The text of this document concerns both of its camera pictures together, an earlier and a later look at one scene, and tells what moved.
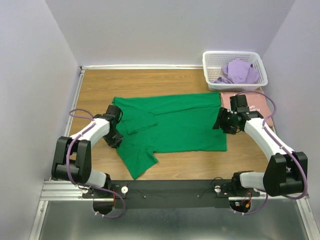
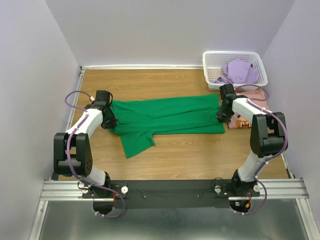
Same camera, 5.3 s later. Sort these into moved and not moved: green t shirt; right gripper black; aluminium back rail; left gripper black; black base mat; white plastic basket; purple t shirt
Moved: right gripper black; left gripper black; green t shirt
Not moved: black base mat; purple t shirt; aluminium back rail; white plastic basket
